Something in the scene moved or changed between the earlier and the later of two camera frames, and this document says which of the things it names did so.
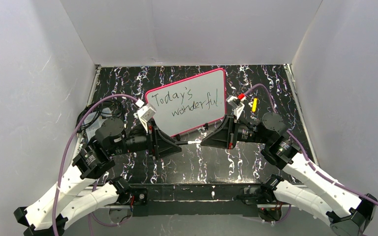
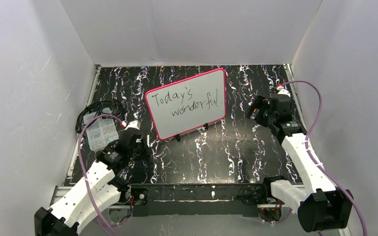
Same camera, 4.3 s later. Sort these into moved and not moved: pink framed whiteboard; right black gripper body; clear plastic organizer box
Moved: right black gripper body
Not moved: pink framed whiteboard; clear plastic organizer box
